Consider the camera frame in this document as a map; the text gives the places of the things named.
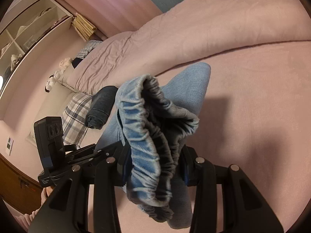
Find light blue denim pants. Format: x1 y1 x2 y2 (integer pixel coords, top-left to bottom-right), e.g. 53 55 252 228
96 63 211 229

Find pink sleeved left forearm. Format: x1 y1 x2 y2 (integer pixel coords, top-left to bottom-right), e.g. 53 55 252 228
13 188 47 232

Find person left hand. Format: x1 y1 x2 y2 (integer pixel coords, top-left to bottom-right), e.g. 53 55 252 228
41 185 56 201

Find folded dark blue garment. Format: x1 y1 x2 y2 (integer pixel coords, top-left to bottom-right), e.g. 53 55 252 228
84 86 118 130

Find cream headboard cushion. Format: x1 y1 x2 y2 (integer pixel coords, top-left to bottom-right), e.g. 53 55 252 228
26 91 75 148

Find plush toy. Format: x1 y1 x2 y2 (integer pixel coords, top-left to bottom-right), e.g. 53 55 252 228
45 58 73 93

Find pink bed sheet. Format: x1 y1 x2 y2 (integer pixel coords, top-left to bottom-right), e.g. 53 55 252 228
82 39 311 233

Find small plaid pillow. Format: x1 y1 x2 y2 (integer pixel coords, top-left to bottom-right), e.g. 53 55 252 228
71 40 102 68

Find white shelf cabinet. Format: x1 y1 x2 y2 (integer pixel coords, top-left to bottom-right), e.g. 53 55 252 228
1 0 72 90

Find yellow tassel bundle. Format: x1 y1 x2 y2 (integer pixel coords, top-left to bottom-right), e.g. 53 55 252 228
72 13 97 42

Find pink duvet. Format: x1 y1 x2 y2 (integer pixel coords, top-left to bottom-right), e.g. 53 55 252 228
58 0 310 94

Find wall switch panel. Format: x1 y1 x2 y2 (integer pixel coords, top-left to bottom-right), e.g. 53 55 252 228
5 137 14 156

